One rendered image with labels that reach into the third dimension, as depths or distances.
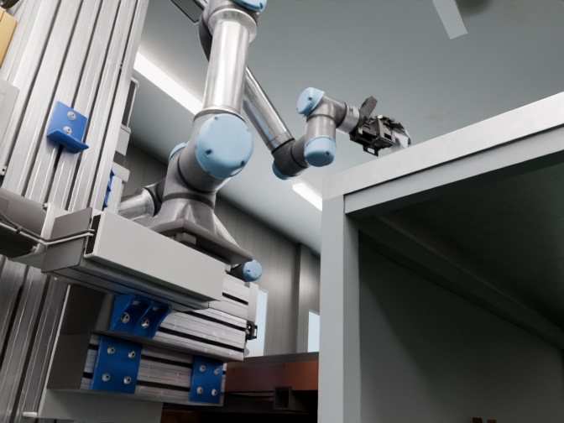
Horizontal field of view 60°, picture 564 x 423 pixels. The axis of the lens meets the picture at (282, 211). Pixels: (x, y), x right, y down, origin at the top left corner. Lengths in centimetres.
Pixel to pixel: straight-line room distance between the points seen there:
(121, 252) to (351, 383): 36
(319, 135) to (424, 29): 281
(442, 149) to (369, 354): 33
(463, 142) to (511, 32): 345
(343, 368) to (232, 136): 52
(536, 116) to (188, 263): 54
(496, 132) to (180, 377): 72
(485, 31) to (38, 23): 334
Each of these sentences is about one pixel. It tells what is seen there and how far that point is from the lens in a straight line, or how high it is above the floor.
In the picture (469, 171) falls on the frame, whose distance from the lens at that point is 66.
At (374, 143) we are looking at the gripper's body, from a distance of 133.
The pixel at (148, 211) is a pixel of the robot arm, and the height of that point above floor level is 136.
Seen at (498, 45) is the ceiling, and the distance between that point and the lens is 419.
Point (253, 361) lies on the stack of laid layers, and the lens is 133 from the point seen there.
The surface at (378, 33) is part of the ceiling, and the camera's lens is 390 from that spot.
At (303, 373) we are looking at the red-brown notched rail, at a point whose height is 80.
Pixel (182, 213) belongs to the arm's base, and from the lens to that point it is 105.
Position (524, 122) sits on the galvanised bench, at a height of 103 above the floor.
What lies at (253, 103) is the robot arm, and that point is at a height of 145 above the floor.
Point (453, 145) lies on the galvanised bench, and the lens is 68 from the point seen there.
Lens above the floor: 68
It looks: 24 degrees up
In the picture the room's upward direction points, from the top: 3 degrees clockwise
